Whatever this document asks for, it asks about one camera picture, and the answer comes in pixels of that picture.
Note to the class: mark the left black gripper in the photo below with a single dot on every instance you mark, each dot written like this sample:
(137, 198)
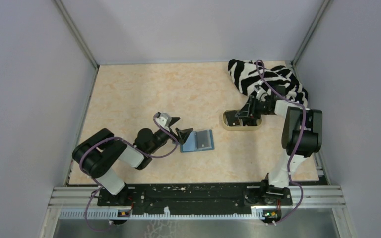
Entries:
(182, 135)

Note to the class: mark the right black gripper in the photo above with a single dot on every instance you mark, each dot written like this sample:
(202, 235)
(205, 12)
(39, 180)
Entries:
(251, 106)

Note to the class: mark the blue leather card holder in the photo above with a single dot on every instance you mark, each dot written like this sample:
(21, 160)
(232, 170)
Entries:
(190, 144)

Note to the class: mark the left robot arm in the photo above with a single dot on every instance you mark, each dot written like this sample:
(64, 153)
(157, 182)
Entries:
(97, 154)

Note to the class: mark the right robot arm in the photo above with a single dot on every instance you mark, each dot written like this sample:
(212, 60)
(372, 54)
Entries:
(301, 137)

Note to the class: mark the zebra striped cloth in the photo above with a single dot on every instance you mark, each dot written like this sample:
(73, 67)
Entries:
(247, 74)

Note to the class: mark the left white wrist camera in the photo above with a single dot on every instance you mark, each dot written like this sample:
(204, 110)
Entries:
(163, 120)

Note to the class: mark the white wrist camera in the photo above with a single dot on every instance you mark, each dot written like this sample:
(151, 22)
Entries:
(261, 94)
(163, 120)

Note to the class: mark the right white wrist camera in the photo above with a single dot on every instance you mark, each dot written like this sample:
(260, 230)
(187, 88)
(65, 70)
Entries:
(261, 94)

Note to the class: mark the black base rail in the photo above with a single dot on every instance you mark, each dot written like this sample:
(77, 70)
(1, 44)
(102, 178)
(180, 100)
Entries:
(196, 198)

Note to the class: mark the white slotted cable duct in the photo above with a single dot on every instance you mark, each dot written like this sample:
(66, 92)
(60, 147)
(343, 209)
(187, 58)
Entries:
(114, 214)

